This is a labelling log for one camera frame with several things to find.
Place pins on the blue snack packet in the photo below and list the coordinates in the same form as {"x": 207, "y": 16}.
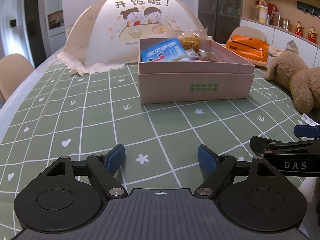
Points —
{"x": 162, "y": 51}

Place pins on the glass door cabinet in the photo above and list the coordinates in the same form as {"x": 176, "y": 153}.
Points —
{"x": 220, "y": 5}

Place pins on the glass jar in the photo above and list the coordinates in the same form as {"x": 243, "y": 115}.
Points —
{"x": 285, "y": 23}
{"x": 276, "y": 18}

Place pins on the white plush toy label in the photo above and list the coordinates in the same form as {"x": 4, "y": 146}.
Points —
{"x": 308, "y": 119}

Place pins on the white cabinet with niche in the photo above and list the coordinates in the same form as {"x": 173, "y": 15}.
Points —
{"x": 55, "y": 5}

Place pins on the brown plush dog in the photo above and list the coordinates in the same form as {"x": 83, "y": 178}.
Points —
{"x": 300, "y": 80}

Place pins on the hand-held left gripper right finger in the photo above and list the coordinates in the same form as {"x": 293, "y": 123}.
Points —
{"x": 207, "y": 158}

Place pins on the orange tissue pack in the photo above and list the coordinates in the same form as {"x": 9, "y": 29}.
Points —
{"x": 247, "y": 47}

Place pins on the green checked tablecloth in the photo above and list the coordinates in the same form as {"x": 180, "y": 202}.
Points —
{"x": 100, "y": 120}

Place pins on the red meat snack packet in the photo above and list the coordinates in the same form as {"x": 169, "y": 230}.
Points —
{"x": 193, "y": 54}

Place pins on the wall switch panel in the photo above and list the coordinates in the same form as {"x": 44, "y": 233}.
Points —
{"x": 13, "y": 23}

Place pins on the yellow noodle snack packet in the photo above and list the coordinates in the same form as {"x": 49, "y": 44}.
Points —
{"x": 190, "y": 41}

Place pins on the beige chair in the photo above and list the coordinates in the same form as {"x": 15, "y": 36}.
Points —
{"x": 12, "y": 72}
{"x": 240, "y": 31}

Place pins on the yellow bottle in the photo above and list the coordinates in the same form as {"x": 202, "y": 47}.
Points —
{"x": 263, "y": 15}

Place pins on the golden figurine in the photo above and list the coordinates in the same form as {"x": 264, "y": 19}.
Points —
{"x": 311, "y": 33}
{"x": 298, "y": 28}

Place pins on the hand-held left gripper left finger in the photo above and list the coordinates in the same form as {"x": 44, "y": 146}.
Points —
{"x": 116, "y": 156}

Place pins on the dark door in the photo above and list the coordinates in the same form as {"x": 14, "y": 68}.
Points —
{"x": 33, "y": 27}

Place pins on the small doll figurine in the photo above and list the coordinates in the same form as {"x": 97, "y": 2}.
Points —
{"x": 262, "y": 0}

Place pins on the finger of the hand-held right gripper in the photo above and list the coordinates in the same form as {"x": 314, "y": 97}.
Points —
{"x": 303, "y": 130}
{"x": 260, "y": 143}

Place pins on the pink cardboard box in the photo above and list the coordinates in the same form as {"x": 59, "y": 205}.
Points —
{"x": 175, "y": 87}

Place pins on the red bag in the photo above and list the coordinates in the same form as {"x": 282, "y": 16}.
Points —
{"x": 272, "y": 8}

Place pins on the printed mesh food cover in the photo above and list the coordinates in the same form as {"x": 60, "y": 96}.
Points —
{"x": 100, "y": 30}

